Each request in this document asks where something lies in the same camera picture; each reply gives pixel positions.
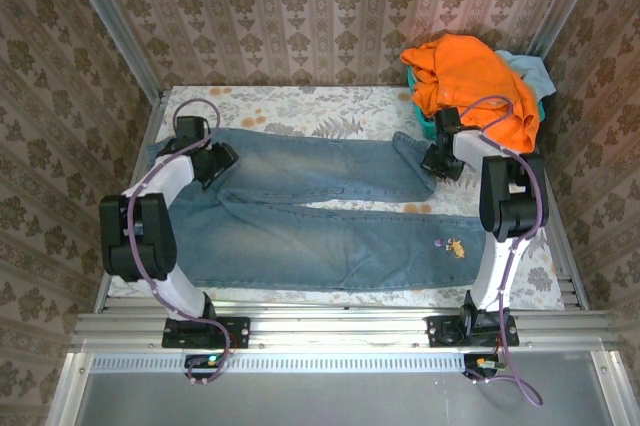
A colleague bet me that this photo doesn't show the blue denim jeans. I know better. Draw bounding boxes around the blue denim jeans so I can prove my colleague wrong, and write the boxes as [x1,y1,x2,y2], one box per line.
[146,126,489,292]

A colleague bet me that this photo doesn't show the orange trousers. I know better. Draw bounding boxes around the orange trousers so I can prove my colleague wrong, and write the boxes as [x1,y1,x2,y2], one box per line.
[400,33,544,153]

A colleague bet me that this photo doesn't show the teal plastic basket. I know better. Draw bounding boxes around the teal plastic basket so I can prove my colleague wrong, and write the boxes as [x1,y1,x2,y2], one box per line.
[405,68,546,140]

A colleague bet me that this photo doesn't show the floral patterned table mat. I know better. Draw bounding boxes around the floral patterned table mat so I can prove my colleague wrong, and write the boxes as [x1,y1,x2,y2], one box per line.
[107,84,566,310]

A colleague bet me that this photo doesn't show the light blue garment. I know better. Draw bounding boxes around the light blue garment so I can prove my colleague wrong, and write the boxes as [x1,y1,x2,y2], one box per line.
[493,49,558,102]

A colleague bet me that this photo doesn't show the left controller board green light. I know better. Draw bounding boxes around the left controller board green light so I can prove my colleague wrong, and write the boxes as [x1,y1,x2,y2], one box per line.
[184,353,224,380]

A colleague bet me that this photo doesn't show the grey metal lower panel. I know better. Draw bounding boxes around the grey metal lower panel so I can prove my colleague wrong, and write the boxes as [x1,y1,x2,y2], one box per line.
[47,351,636,426]

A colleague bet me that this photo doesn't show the aluminium left side rail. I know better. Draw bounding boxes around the aluminium left side rail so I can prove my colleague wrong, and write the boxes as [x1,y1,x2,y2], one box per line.
[93,89,169,315]

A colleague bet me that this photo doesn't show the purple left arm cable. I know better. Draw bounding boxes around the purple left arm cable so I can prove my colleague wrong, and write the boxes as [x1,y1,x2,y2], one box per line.
[127,98,232,387]

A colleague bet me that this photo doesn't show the aluminium right side rail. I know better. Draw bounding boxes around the aluminium right side rail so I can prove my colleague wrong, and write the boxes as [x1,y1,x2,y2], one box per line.
[542,165,587,311]

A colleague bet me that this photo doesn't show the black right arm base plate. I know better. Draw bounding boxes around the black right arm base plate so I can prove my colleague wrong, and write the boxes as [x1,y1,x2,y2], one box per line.
[427,314,521,349]

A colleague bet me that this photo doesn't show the aluminium left corner post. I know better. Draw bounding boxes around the aluminium left corner post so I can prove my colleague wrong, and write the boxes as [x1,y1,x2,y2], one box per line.
[55,0,166,100]

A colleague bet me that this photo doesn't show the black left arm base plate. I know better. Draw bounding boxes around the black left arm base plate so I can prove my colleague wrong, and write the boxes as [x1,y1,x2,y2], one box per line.
[162,315,251,350]

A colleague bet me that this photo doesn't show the aluminium front frame rail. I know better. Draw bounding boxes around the aluminium front frame rail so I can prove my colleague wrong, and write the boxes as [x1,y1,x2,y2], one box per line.
[69,303,621,355]

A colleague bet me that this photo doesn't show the right controller board with wires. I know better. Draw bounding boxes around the right controller board with wires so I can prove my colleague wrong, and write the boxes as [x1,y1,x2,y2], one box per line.
[462,353,506,380]

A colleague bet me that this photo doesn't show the grey slotted cable duct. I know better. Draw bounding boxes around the grey slotted cable duct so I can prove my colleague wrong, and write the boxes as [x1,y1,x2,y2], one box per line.
[89,351,474,373]

